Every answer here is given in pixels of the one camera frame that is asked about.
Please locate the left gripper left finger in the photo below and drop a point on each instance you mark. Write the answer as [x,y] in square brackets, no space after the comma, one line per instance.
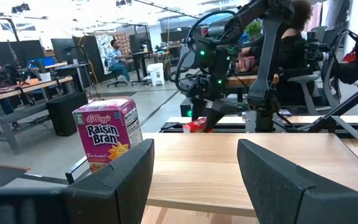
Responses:
[120,193]

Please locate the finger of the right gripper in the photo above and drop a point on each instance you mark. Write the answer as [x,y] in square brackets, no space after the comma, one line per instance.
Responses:
[213,119]

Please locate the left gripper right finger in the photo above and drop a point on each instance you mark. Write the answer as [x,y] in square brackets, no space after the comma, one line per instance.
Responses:
[275,186]

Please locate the Froot Loops cereal box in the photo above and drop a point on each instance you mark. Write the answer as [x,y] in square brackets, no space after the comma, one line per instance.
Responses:
[194,126]

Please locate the Raisin Bran cereal box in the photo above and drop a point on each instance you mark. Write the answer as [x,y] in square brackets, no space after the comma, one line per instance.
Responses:
[104,133]

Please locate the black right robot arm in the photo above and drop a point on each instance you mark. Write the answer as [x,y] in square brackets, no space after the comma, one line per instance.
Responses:
[266,62]

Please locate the white step stool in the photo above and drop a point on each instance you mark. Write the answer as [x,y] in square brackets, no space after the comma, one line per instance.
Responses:
[156,74]

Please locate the grey office chair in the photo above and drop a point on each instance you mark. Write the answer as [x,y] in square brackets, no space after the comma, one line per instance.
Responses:
[309,81]

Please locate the black speaker box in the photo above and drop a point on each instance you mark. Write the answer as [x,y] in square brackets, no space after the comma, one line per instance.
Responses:
[65,115]

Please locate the black office chair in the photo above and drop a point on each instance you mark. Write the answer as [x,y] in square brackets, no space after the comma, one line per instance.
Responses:
[115,79]

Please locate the colourful printed cloth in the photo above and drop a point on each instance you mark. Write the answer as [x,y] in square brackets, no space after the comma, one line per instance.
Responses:
[102,53]

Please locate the wooden workbench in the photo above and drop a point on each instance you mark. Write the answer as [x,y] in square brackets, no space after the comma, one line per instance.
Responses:
[36,85]

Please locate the black monitor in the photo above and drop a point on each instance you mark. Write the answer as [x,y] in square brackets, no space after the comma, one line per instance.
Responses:
[14,51]
[63,49]

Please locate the black aluminium rail frame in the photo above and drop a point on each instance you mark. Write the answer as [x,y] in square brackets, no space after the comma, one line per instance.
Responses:
[172,127]

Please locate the wooden shelf with black frame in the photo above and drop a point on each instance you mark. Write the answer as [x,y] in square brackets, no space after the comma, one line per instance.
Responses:
[204,168]

